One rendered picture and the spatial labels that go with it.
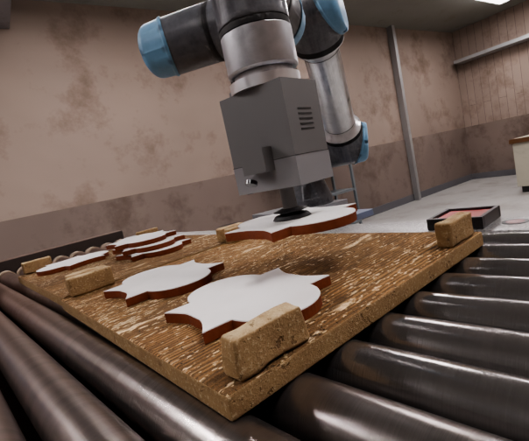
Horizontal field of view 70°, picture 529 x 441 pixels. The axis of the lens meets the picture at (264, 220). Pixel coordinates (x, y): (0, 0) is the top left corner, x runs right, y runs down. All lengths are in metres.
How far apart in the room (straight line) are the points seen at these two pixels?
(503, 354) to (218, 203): 4.39
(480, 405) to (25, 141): 4.05
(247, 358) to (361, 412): 0.07
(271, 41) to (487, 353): 0.31
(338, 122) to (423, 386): 0.88
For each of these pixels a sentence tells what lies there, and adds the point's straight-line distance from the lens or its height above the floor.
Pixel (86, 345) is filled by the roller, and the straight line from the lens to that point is 0.43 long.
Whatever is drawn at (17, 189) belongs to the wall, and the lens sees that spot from 4.06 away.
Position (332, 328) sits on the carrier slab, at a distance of 0.27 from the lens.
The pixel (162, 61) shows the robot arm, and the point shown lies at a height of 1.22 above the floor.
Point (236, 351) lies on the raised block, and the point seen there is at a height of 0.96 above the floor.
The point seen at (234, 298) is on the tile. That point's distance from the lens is 0.34.
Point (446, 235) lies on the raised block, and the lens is 0.42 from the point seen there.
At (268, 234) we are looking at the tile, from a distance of 0.36.
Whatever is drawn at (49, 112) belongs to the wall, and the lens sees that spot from 4.20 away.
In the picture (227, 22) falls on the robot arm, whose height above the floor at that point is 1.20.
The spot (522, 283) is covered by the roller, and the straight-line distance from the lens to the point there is 0.38.
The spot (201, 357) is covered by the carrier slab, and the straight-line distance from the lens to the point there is 0.28.
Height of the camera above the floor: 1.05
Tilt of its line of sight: 7 degrees down
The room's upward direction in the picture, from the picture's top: 12 degrees counter-clockwise
